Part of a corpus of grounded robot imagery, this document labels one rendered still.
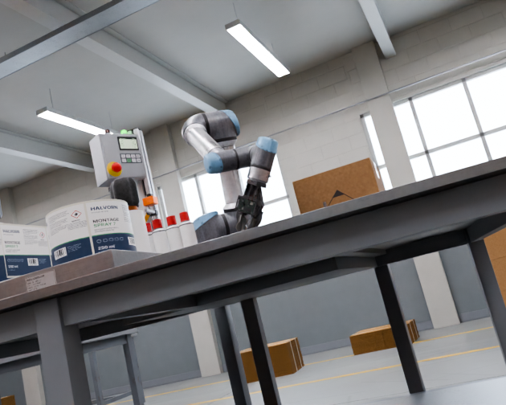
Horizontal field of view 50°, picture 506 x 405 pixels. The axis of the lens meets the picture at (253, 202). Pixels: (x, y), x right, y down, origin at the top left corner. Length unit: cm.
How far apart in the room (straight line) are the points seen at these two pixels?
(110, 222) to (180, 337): 690
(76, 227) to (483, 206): 87
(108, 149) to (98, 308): 109
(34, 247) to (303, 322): 601
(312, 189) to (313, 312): 539
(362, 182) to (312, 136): 552
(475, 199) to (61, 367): 84
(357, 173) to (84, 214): 105
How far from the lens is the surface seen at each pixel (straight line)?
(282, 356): 588
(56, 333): 120
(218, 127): 226
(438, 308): 698
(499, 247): 480
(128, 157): 218
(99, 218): 133
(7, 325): 129
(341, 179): 202
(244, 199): 182
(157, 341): 839
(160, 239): 196
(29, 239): 164
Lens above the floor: 68
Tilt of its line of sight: 11 degrees up
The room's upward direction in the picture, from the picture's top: 14 degrees counter-clockwise
